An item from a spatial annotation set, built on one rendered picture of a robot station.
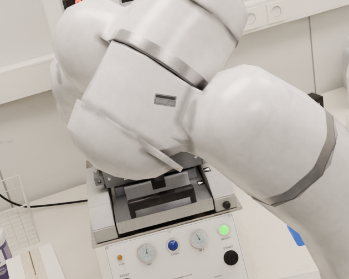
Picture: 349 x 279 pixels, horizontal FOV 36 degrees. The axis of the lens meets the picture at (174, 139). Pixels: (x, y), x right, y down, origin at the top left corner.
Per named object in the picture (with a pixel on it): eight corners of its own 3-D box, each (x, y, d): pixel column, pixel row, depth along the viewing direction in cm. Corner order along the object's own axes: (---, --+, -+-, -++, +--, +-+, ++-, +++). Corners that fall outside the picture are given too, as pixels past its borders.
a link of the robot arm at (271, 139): (359, 116, 48) (222, -10, 39) (258, 278, 47) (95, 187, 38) (240, 84, 64) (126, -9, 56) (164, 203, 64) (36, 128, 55)
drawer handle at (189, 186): (130, 214, 121) (126, 199, 120) (195, 197, 123) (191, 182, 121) (131, 219, 119) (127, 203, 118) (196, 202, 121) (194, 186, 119)
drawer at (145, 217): (110, 178, 148) (103, 153, 144) (188, 159, 149) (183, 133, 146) (119, 237, 121) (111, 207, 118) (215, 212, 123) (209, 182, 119)
